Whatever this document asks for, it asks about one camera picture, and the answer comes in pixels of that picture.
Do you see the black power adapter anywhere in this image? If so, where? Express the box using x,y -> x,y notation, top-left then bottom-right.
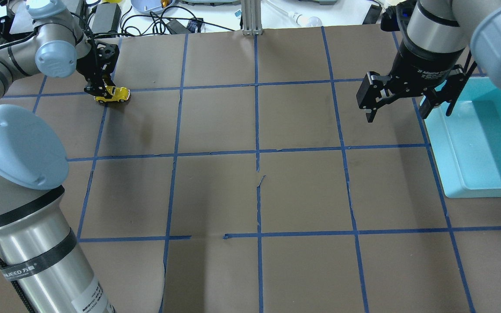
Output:
90,3 -> 121,34

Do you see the white light bulb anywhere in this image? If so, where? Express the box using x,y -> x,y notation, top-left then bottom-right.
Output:
287,11 -> 323,27

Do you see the aluminium profile post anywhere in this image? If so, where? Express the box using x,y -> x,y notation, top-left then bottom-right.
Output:
240,0 -> 263,36

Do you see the blue bowl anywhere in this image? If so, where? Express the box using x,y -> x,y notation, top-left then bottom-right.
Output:
130,0 -> 166,14

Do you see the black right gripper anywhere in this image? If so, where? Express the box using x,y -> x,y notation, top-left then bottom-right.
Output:
357,39 -> 468,123

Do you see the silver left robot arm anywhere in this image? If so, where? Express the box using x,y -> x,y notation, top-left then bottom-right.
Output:
0,0 -> 115,313

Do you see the yellow toy beetle car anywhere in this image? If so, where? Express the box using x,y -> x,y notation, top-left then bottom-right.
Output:
94,86 -> 131,103

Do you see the light blue plastic bin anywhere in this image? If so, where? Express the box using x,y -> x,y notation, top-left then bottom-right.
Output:
425,77 -> 501,198

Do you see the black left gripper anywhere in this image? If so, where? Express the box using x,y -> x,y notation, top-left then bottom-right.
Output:
76,40 -> 120,97

